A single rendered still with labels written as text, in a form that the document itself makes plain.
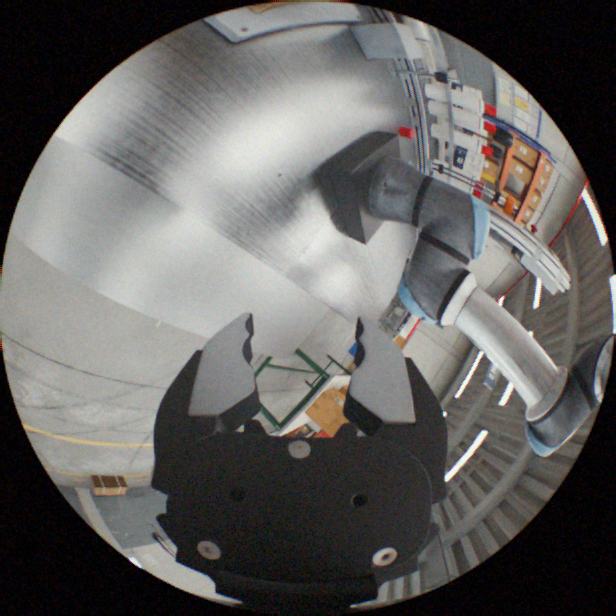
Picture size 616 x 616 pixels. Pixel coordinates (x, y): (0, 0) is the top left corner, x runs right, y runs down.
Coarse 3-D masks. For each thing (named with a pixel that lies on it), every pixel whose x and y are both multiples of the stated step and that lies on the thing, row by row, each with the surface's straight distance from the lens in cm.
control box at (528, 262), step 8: (528, 232) 79; (520, 256) 75; (528, 256) 73; (528, 264) 74; (536, 264) 74; (560, 264) 79; (536, 272) 75; (544, 272) 76; (544, 280) 77; (552, 280) 78; (552, 288) 80
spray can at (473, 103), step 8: (424, 88) 66; (432, 88) 66; (440, 88) 66; (432, 96) 67; (440, 96) 66; (456, 96) 65; (464, 96) 65; (472, 96) 66; (456, 104) 66; (464, 104) 65; (472, 104) 64; (480, 104) 64; (480, 112) 65; (488, 112) 65; (496, 112) 65
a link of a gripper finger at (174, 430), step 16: (192, 368) 9; (176, 384) 9; (192, 384) 9; (176, 400) 8; (160, 416) 8; (176, 416) 8; (160, 432) 8; (176, 432) 8; (192, 432) 7; (208, 432) 7; (160, 448) 8; (176, 448) 7; (160, 464) 7; (160, 480) 7; (240, 496) 7
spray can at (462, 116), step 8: (432, 104) 68; (440, 104) 68; (432, 112) 69; (440, 112) 68; (456, 112) 67; (464, 112) 67; (456, 120) 68; (464, 120) 66; (472, 120) 66; (480, 120) 66; (480, 128) 67; (488, 128) 67
